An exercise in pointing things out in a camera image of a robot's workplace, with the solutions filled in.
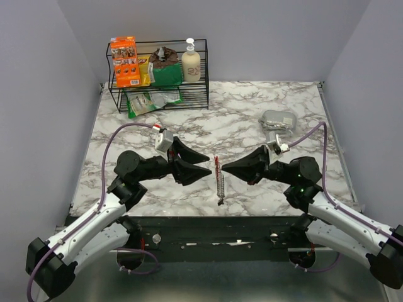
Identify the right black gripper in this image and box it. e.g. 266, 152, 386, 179
222, 144, 296, 185

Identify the red carabiner keyring with chain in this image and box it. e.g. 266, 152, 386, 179
214, 156, 225, 206

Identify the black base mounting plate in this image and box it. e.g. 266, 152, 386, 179
64, 213, 328, 263

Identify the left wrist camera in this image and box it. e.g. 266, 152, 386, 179
154, 130, 174, 154

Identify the cream soap pump bottle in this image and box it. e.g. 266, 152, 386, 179
181, 38, 201, 82

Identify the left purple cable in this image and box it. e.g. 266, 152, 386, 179
26, 123, 163, 301

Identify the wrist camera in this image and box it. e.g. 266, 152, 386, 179
154, 130, 174, 154
266, 131, 290, 155

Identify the yellow snack bag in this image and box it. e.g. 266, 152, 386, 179
137, 55, 151, 87

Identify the orange product box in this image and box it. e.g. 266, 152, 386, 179
110, 36, 141, 88

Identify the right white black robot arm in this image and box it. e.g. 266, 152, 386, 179
222, 146, 402, 289

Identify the aluminium extrusion rail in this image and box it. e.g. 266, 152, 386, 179
50, 223, 383, 253

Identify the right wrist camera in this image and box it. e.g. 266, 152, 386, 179
266, 131, 290, 155

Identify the brown green coffee bag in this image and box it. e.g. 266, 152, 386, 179
148, 47, 183, 87

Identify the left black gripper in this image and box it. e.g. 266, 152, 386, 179
136, 136, 212, 186

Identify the white green pouch bag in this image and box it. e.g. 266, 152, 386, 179
150, 90, 183, 109

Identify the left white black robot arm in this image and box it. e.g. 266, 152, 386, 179
26, 134, 212, 301

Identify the green white snack bag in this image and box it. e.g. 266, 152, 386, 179
124, 91, 157, 119

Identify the black wire shelf rack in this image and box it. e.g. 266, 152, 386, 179
106, 36, 210, 118

